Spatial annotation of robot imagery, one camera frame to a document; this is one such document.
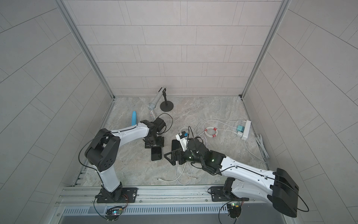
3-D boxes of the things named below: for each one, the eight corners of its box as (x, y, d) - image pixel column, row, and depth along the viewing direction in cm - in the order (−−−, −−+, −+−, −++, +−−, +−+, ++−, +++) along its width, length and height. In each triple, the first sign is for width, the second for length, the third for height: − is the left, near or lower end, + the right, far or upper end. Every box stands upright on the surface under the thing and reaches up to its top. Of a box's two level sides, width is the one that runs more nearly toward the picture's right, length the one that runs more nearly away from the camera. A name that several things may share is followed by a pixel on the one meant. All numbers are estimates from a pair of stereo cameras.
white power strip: (241, 139, 93) (242, 137, 90) (245, 122, 102) (247, 119, 99) (245, 141, 92) (247, 138, 89) (249, 123, 101) (251, 121, 98)
